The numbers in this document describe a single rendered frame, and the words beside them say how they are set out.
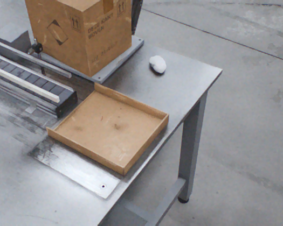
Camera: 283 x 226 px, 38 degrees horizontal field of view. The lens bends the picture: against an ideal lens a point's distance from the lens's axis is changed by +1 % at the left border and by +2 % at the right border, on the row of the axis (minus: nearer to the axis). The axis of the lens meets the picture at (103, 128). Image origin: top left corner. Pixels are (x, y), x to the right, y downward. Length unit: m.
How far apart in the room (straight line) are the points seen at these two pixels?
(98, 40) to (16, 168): 0.52
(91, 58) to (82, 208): 0.56
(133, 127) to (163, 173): 0.95
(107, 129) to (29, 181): 0.30
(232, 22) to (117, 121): 2.16
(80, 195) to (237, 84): 1.82
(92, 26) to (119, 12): 0.14
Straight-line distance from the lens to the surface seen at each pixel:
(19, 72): 1.52
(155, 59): 1.53
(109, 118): 1.35
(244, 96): 2.72
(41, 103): 1.38
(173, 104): 1.40
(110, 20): 1.45
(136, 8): 2.13
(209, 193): 2.19
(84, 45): 1.41
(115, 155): 1.24
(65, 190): 1.18
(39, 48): 1.47
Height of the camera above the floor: 1.80
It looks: 47 degrees down
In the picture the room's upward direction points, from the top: 6 degrees counter-clockwise
